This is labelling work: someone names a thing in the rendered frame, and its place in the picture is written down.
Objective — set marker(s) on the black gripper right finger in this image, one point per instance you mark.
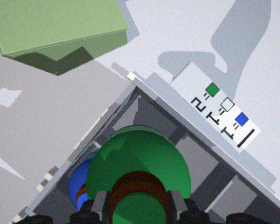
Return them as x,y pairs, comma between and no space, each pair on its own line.
178,212

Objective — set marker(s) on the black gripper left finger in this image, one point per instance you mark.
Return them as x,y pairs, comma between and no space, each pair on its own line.
100,212

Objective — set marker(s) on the white paper pick list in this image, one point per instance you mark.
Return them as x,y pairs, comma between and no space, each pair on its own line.
215,107

